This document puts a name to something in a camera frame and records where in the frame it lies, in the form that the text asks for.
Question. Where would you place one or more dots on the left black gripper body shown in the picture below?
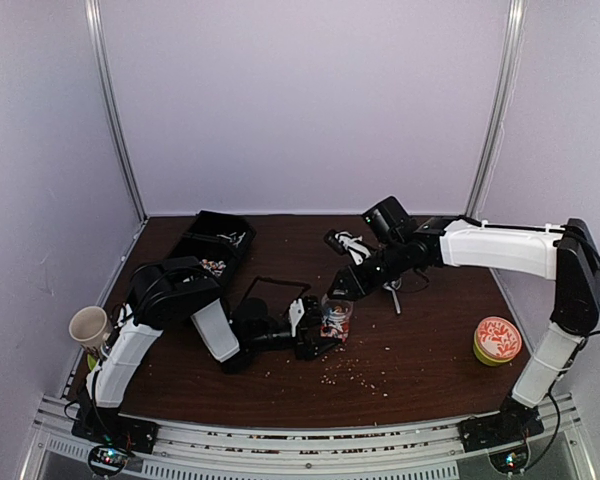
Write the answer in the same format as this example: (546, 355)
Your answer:
(301, 346)

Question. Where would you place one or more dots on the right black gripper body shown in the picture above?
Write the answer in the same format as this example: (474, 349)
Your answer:
(369, 282)

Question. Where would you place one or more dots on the clear plastic jar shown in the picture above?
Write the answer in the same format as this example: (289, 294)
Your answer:
(335, 326)

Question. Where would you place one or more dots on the metal scoop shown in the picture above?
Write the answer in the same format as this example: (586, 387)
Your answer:
(393, 288)

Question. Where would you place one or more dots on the black three-compartment candy bin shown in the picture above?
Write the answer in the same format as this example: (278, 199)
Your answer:
(219, 241)

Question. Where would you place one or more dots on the clear plastic jar lid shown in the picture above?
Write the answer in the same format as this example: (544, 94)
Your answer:
(332, 306)

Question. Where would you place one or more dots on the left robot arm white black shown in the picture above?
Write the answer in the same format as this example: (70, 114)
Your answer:
(165, 293)

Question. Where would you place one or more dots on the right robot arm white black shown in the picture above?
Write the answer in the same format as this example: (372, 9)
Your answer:
(564, 256)

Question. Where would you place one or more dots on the green tin orange patterned lid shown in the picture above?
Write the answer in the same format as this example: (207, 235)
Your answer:
(496, 341)

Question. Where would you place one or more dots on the green saucer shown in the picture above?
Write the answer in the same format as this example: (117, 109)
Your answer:
(92, 361)

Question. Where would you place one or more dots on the beige ceramic mug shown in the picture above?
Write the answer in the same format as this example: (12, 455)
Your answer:
(90, 327)

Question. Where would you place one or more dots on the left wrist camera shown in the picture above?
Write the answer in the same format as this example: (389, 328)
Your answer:
(296, 312)

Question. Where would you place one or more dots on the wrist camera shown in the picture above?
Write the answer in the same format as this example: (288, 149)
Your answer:
(296, 312)
(344, 243)

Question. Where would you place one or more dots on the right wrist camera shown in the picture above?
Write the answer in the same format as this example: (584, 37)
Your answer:
(344, 243)

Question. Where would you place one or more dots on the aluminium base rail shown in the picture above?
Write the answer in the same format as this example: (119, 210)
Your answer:
(185, 450)

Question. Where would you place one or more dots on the right aluminium frame post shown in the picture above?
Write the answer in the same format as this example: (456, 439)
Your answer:
(502, 97)

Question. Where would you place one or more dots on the aluminium frame post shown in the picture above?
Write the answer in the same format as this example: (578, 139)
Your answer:
(502, 97)
(97, 36)

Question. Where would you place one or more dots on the left aluminium frame post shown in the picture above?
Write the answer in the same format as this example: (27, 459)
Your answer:
(97, 36)

